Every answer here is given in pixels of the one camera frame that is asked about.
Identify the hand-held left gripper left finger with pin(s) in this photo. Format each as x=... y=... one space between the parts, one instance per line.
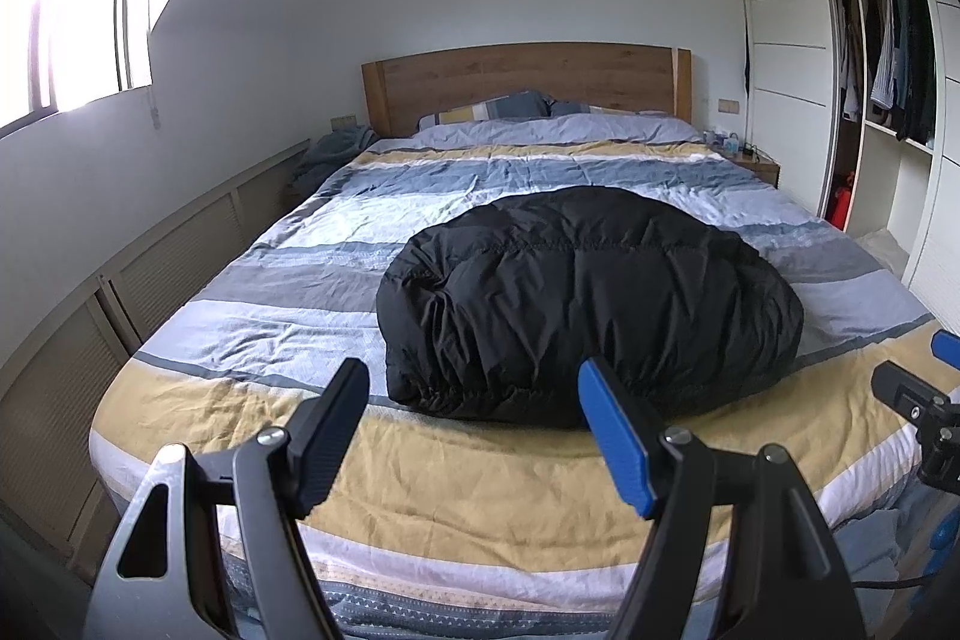
x=330 y=446

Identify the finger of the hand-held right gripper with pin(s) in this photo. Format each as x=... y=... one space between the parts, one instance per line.
x=900 y=389
x=946 y=349

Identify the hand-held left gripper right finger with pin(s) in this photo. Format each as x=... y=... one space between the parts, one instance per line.
x=619 y=439

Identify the black puffer jacket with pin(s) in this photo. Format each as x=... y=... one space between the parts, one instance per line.
x=585 y=295

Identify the hanging clothes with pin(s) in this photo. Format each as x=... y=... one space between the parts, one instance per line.
x=892 y=55

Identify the striped duvet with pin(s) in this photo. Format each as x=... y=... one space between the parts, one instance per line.
x=300 y=280

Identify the red canister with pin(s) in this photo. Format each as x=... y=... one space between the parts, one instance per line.
x=841 y=205

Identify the wooden nightstand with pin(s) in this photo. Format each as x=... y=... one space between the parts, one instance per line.
x=761 y=168

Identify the grey-blue folded blanket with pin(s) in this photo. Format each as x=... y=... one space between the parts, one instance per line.
x=337 y=149

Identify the small blue container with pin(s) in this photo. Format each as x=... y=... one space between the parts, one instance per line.
x=727 y=143

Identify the blue pillow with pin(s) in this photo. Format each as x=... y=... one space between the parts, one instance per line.
x=574 y=108

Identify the striped pillow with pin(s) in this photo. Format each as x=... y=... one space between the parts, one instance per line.
x=495 y=108

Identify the white wardrobe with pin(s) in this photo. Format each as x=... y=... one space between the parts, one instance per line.
x=787 y=10

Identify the wooden headboard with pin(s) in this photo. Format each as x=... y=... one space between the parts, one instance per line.
x=525 y=74

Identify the window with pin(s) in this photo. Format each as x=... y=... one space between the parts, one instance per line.
x=75 y=10

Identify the beige louvred wall cabinet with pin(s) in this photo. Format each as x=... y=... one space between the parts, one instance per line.
x=172 y=250

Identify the wall socket panel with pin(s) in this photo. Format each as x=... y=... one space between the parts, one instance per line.
x=344 y=123

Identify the wall switch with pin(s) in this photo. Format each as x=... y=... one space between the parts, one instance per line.
x=728 y=105

